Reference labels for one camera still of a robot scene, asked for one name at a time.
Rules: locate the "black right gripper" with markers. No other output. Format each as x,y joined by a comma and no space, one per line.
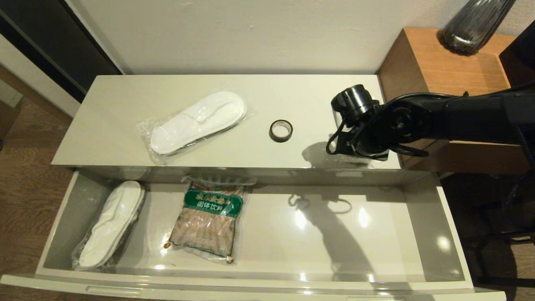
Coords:
363,148

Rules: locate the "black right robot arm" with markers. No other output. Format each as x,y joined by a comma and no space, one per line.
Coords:
459,117

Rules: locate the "white glossy drawer cabinet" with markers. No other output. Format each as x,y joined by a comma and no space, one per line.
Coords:
209,88

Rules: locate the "white slippers in plastic bag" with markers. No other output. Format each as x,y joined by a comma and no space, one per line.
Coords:
196,123
110,225

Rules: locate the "drink sachet bag green label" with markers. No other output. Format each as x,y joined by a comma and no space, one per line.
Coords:
209,225

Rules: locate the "dark door panel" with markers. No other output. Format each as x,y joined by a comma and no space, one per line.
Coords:
50,37

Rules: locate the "grey ribbed glass vase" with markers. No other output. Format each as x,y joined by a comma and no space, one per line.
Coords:
472,25

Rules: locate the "black box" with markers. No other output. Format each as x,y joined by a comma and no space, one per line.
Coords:
522,58

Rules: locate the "brown wooden side cabinet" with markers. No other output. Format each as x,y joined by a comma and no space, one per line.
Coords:
451,62

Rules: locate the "black tape roll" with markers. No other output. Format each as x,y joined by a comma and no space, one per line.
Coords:
271,133

